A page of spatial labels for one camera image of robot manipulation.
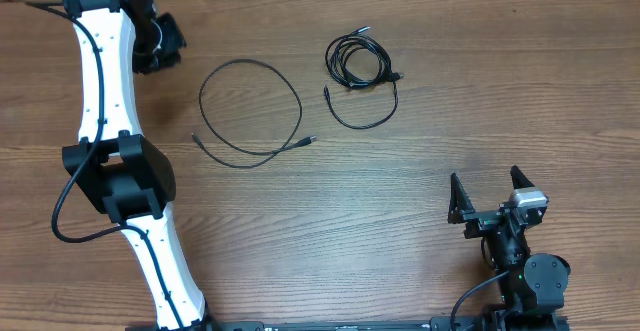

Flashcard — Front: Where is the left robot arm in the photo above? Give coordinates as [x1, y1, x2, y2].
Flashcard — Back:
[62, 0, 215, 330]

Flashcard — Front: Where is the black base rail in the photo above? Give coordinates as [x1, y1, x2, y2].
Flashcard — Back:
[124, 314, 571, 331]

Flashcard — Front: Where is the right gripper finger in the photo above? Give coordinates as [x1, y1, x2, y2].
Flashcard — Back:
[447, 172, 475, 224]
[510, 165, 534, 189]

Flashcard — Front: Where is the long black usb cable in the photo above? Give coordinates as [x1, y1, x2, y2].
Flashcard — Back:
[191, 58, 318, 170]

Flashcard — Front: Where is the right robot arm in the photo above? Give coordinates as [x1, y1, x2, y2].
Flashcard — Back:
[447, 166, 571, 330]

